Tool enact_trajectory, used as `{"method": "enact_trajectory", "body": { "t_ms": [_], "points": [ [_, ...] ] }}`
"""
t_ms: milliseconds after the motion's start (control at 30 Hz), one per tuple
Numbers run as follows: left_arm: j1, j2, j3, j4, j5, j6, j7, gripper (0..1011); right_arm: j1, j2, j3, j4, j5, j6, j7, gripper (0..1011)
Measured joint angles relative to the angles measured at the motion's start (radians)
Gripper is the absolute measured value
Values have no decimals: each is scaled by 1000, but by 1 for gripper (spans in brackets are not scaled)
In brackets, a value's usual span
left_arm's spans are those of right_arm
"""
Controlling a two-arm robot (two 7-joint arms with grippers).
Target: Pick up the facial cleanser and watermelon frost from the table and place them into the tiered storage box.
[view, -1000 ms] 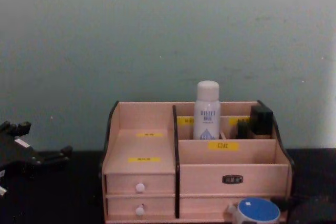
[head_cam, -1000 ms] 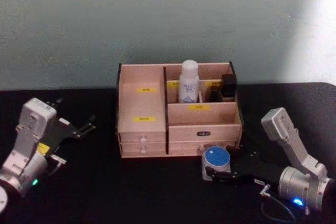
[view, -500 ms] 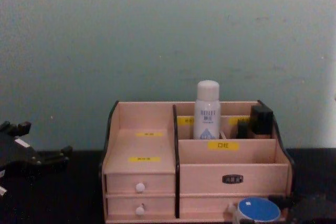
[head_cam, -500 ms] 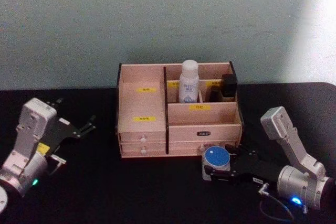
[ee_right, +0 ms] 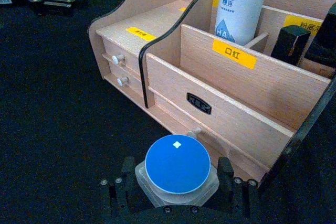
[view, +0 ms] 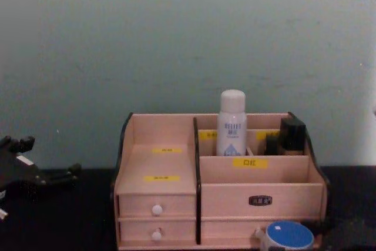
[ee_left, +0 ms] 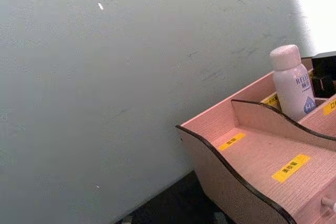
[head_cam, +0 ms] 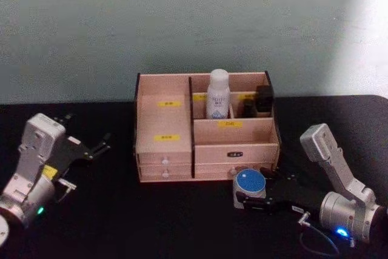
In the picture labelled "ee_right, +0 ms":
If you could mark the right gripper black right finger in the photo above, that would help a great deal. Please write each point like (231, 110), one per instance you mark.
(229, 184)

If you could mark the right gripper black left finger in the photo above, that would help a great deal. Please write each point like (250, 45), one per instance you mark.
(126, 182)

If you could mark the clear jar with blue lid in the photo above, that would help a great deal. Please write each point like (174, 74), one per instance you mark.
(177, 165)

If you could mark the wide wooden drawer, wooden knob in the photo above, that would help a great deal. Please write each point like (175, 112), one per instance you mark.
(223, 145)

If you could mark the small wooden drawer, white knob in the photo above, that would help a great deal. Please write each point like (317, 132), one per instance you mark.
(134, 87)
(128, 51)

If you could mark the small yellow label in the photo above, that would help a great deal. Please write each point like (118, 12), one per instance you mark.
(140, 33)

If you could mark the black name plate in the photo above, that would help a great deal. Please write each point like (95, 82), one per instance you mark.
(199, 103)

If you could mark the pale wooden desk organizer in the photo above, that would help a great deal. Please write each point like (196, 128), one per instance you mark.
(210, 90)

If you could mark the black table cloth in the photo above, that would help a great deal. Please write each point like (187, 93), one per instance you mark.
(52, 108)

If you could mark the large yellow label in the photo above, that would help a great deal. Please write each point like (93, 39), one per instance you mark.
(234, 54)

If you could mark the black square tube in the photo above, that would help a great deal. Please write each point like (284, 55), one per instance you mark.
(290, 44)

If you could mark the black rounded container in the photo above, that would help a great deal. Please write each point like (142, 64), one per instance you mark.
(324, 43)

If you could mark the white spray bottle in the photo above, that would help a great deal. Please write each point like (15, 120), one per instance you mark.
(240, 9)

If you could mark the yellow label behind tube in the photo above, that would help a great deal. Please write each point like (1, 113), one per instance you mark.
(305, 24)

